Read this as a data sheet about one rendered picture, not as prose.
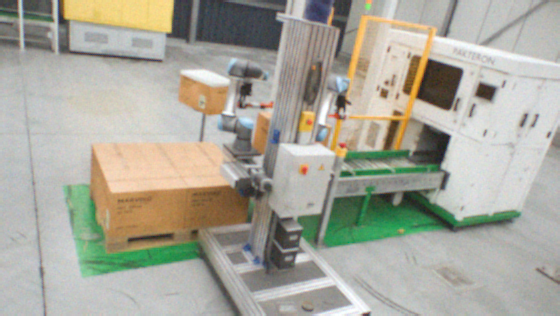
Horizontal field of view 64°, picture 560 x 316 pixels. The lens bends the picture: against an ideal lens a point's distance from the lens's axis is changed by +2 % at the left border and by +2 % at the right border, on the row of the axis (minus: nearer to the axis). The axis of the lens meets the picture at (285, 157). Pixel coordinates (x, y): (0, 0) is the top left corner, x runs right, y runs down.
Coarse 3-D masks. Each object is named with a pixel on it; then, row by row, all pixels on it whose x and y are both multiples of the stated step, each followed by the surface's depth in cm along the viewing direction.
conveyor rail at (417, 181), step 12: (348, 180) 432; (360, 180) 441; (372, 180) 451; (384, 180) 460; (396, 180) 470; (408, 180) 480; (420, 180) 491; (432, 180) 502; (336, 192) 432; (348, 192) 440; (360, 192) 449; (372, 192) 458; (384, 192) 467
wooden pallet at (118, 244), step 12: (96, 204) 392; (96, 216) 393; (192, 228) 381; (204, 228) 388; (108, 240) 346; (120, 240) 351; (144, 240) 373; (156, 240) 376; (168, 240) 379; (180, 240) 380; (192, 240) 386; (108, 252) 351
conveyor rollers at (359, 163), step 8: (344, 160) 498; (352, 160) 501; (360, 160) 509; (368, 160) 516; (376, 160) 518; (384, 160) 522; (392, 160) 533; (400, 160) 535; (344, 168) 472; (352, 168) 475; (360, 168) 486
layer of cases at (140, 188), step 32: (96, 160) 387; (128, 160) 389; (160, 160) 402; (192, 160) 416; (96, 192) 391; (128, 192) 338; (160, 192) 352; (192, 192) 367; (224, 192) 383; (128, 224) 349; (160, 224) 364; (192, 224) 380
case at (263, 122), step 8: (264, 112) 416; (264, 120) 405; (256, 128) 418; (264, 128) 405; (328, 128) 414; (256, 136) 419; (264, 136) 406; (328, 136) 418; (256, 144) 419; (264, 144) 406; (264, 152) 407
